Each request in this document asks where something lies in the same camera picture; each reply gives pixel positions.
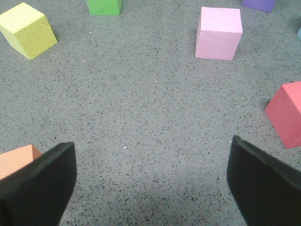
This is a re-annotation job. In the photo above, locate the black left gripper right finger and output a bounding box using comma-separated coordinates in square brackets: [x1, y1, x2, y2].
[227, 135, 301, 226]

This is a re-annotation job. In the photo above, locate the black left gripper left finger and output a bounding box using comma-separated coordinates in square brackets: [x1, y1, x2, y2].
[0, 142, 77, 226]

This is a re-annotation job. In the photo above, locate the light blue foam cube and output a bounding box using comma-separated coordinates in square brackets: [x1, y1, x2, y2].
[297, 28, 301, 40]

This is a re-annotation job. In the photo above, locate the orange foam cube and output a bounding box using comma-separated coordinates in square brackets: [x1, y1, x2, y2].
[0, 145, 42, 179]

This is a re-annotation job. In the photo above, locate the red textured foam cube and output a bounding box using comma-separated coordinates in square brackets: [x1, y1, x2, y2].
[265, 81, 301, 149]

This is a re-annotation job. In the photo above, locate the yellow foam cube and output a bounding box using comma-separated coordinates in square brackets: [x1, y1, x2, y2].
[0, 2, 57, 60]

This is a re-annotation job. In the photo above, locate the pink foam cube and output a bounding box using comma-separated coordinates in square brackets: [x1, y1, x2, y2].
[195, 7, 243, 60]

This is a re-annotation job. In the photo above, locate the purple foam cube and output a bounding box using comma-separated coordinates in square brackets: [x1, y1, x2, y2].
[241, 0, 276, 13]

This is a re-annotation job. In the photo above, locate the green foam cube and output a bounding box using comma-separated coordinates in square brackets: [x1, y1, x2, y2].
[87, 0, 122, 15]

